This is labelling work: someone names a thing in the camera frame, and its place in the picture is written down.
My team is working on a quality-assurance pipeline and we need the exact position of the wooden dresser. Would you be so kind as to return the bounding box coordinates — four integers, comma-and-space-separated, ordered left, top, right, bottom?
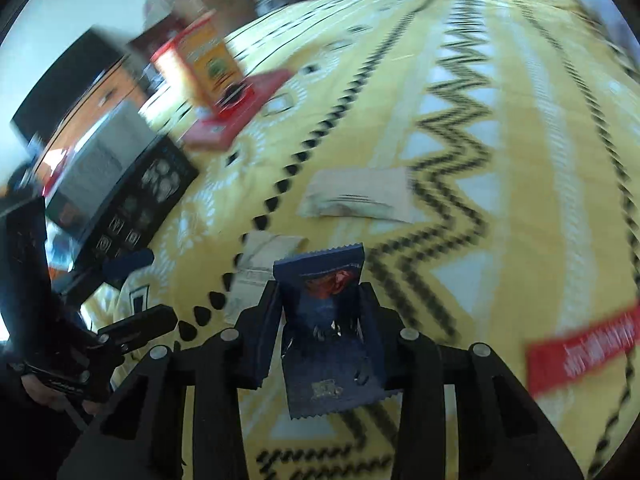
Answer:
30, 52, 166, 186

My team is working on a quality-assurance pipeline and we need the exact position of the orange red medicine box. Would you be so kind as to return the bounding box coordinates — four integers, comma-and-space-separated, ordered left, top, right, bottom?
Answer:
150, 10, 246, 108

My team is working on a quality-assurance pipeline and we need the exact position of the small red snack packet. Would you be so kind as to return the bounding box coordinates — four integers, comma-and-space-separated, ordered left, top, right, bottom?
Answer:
525, 300, 640, 396

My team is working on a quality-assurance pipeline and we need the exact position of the flat red box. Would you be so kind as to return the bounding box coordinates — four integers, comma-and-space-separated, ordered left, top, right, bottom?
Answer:
182, 67, 293, 151

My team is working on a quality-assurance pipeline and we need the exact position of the dark blue snack packet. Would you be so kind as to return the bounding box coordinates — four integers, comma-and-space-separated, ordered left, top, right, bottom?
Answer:
272, 242, 403, 421

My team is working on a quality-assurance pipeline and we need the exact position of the yellow patterned bedsheet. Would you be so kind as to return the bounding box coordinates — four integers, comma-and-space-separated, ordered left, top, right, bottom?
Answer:
80, 0, 640, 480

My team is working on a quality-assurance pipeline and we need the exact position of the small white snack packet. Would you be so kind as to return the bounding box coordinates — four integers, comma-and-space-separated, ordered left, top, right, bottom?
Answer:
225, 232, 306, 326

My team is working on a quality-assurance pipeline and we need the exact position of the black and white shaver box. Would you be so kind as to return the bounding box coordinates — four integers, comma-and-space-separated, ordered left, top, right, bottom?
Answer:
42, 100, 201, 271

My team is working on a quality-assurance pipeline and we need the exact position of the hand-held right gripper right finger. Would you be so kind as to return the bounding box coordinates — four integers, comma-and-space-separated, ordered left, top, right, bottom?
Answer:
357, 281, 586, 480

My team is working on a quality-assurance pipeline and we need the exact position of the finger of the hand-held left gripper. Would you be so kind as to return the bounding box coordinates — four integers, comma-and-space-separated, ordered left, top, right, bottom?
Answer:
50, 249, 155, 306
97, 305, 179, 357

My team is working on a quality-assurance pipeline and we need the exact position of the large white snack packet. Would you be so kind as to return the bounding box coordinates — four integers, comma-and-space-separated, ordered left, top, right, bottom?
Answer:
299, 167, 426, 223

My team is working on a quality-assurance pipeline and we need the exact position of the black television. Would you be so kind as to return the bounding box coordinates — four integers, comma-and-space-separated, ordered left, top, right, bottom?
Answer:
11, 29, 128, 136

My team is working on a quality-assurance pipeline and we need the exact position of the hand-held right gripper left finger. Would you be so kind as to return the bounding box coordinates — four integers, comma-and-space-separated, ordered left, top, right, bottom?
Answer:
57, 280, 284, 480

